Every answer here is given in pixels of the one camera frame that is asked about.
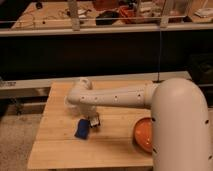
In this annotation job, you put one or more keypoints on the wooden board table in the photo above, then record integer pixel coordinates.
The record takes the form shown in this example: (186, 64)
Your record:
(109, 145)

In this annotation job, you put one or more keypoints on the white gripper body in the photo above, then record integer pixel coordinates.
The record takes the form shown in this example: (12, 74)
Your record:
(88, 111)

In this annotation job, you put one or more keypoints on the orange object on shelf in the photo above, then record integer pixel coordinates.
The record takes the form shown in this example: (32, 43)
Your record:
(127, 15)

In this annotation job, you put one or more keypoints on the orange bowl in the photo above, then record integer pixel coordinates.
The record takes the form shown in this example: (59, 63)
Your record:
(143, 134)

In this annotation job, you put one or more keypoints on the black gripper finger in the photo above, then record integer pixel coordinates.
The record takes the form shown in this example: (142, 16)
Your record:
(94, 121)

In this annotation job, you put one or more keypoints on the black object on shelf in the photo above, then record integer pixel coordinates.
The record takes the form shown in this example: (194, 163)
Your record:
(107, 18)

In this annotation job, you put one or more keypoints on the grey metal rail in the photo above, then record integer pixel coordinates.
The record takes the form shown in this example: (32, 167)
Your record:
(41, 87)

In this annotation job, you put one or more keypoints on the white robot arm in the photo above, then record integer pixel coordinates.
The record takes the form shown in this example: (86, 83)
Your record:
(181, 130)

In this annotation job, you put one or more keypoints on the blue eraser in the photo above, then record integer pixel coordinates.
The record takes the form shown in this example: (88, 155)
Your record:
(82, 129)

